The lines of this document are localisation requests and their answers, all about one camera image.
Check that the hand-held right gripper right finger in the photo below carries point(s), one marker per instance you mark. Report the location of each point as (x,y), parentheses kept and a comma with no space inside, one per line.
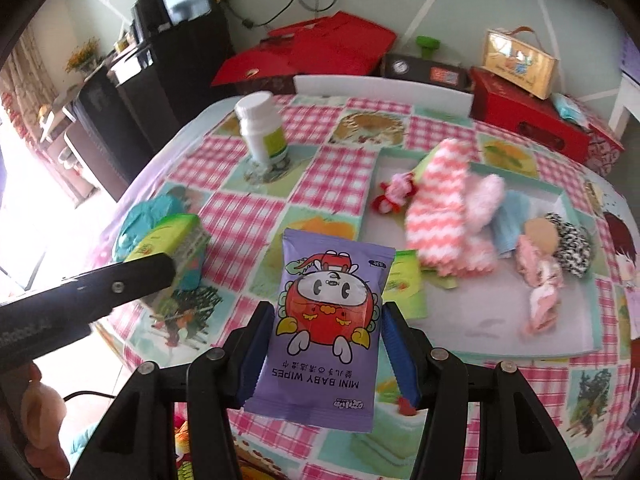
(400,360)

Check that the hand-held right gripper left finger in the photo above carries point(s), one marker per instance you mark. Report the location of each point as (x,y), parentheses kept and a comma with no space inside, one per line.
(252,360)

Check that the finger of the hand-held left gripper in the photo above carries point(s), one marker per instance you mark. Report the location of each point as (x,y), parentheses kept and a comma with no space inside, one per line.
(125,285)

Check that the green tissue packet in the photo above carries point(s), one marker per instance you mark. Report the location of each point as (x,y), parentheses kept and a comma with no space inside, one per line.
(405,285)
(175,240)

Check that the purple baby wipes packet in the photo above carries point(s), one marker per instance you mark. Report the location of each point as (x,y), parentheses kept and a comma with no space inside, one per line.
(325,310)

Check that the teal shallow cardboard tray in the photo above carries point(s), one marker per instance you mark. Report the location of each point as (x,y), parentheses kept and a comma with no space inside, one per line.
(490,310)

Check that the pink lace cloth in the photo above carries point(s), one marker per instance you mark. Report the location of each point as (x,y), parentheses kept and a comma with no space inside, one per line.
(540,305)

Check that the pink white striped fuzzy sock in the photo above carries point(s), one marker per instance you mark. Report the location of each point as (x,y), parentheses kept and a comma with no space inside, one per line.
(435,210)

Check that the red white scrunchie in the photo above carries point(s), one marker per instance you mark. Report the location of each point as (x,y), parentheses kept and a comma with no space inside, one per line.
(397,187)

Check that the blue face mask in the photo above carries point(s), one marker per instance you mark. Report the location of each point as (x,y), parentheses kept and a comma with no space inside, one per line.
(510,225)

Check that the beige round bun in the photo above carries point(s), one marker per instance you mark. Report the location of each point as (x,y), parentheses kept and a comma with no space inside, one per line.
(540,235)

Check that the light green cloth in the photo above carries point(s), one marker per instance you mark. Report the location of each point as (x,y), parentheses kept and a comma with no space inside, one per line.
(429,165)

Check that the black white knitted scrunchie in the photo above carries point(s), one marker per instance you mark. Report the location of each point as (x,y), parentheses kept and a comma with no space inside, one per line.
(570,250)

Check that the person's left hand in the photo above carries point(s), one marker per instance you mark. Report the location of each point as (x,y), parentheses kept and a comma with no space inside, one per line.
(42,420)

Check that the teal tissue box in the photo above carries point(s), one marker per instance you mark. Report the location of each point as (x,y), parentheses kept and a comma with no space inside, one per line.
(145,215)

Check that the low black cabinet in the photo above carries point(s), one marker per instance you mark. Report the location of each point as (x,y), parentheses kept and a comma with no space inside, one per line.
(125,110)

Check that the white medicine bottle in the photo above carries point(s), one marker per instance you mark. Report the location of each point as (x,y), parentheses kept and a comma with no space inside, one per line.
(260,130)

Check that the yellow flowers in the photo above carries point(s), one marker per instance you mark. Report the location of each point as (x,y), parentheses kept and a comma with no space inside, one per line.
(82,57)

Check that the dark floral box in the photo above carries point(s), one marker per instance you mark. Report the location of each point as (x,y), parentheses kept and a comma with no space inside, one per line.
(265,85)

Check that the red box with gold clasp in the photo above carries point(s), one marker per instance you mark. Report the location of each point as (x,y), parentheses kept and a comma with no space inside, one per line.
(245,62)

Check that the white board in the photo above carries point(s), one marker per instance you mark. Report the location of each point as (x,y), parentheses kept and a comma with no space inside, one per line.
(375,92)

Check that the red gift box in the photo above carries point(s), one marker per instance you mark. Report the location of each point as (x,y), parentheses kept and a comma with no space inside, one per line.
(520,110)

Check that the black flat box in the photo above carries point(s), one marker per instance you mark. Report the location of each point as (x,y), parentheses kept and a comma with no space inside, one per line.
(410,67)

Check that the light blue wipes pack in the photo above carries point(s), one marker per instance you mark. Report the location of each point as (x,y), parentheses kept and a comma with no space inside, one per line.
(570,107)

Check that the green round knob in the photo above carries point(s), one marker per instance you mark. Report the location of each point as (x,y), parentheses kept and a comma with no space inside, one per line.
(428,44)

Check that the red gift bag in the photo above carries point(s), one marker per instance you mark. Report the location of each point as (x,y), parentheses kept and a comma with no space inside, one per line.
(340,45)

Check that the purple perforated basket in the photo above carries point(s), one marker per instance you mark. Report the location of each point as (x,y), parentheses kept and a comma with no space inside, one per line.
(628,60)

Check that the white furniture frame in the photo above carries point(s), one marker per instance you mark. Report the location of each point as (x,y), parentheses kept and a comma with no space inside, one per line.
(620,110)

